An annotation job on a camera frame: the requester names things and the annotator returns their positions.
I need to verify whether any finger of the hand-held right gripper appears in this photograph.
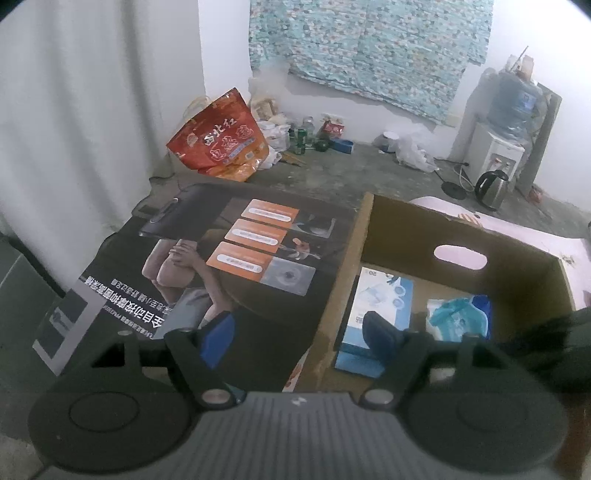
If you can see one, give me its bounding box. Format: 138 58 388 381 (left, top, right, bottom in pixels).
510 305 591 393

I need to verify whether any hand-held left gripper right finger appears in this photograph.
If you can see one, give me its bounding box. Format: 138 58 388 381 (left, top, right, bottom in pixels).
358 311 509 411

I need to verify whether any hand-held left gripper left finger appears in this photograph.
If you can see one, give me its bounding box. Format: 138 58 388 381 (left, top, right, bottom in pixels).
82 311 238 410

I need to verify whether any blue and white box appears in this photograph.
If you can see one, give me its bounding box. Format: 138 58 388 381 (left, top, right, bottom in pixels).
335 265 415 379

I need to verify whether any black printed cardboard box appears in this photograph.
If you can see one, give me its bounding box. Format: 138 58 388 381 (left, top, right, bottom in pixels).
32 182 366 393

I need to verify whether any teal packet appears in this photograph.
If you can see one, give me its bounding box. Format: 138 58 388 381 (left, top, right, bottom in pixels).
425 295 493 343

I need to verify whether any open brown cardboard box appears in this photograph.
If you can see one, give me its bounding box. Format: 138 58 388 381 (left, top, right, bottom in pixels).
281 191 578 393

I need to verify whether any steel electric kettle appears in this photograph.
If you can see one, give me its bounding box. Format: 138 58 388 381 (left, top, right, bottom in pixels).
475 170 509 212

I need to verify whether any crumpled white plastic bag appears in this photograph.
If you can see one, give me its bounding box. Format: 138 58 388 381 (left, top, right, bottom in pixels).
394 131 439 174

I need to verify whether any grey bowl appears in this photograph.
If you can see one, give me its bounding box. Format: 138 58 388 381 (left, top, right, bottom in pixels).
373 131 403 154

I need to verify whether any red plastic bag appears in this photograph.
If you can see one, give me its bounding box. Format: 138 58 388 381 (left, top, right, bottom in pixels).
166 88 271 182

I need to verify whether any white water dispenser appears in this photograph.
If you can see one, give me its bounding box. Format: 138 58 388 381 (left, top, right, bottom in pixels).
464 121 527 186

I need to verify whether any grey board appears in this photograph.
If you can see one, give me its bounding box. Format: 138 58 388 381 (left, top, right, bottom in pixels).
515 88 563 195

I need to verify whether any blue water bottle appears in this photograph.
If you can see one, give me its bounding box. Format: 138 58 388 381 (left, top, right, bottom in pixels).
489 69 546 140

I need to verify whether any white curtain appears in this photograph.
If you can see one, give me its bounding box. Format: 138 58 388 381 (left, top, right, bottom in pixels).
0 0 206 298

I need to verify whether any teal patterned wall cloth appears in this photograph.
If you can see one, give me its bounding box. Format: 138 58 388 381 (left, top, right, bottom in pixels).
248 0 495 124

